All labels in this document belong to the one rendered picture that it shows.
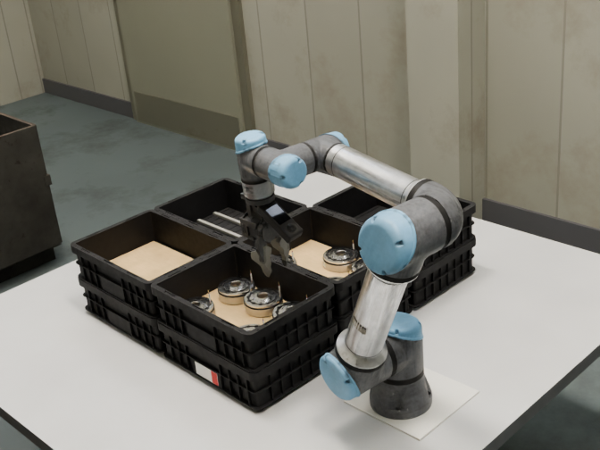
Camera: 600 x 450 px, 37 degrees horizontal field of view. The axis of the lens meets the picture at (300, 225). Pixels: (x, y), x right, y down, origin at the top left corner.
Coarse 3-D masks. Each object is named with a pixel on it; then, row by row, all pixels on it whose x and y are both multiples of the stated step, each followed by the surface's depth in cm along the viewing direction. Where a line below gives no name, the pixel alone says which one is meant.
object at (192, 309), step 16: (208, 256) 244; (176, 272) 238; (304, 272) 231; (160, 288) 230; (176, 304) 225; (192, 304) 222; (304, 304) 217; (208, 320) 216; (224, 320) 214; (272, 320) 212; (288, 320) 214; (240, 336) 208; (256, 336) 208
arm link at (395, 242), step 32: (384, 224) 167; (416, 224) 168; (448, 224) 172; (384, 256) 169; (416, 256) 169; (384, 288) 178; (352, 320) 190; (384, 320) 184; (352, 352) 193; (384, 352) 196; (352, 384) 194
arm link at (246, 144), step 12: (252, 132) 205; (240, 144) 202; (252, 144) 202; (264, 144) 204; (240, 156) 204; (252, 156) 201; (240, 168) 206; (252, 168) 202; (252, 180) 206; (264, 180) 207
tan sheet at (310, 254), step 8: (312, 240) 270; (296, 248) 266; (304, 248) 266; (312, 248) 265; (320, 248) 265; (328, 248) 264; (296, 256) 261; (304, 256) 261; (312, 256) 261; (320, 256) 260; (304, 264) 257; (312, 264) 256; (320, 264) 256; (320, 272) 251; (328, 272) 251; (336, 272) 251; (344, 272) 250
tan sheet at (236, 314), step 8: (216, 288) 248; (208, 296) 245; (216, 296) 244; (216, 304) 240; (224, 304) 240; (232, 304) 240; (240, 304) 239; (216, 312) 236; (224, 312) 236; (232, 312) 236; (240, 312) 235; (232, 320) 232; (240, 320) 232; (248, 320) 232; (256, 320) 231; (264, 320) 231
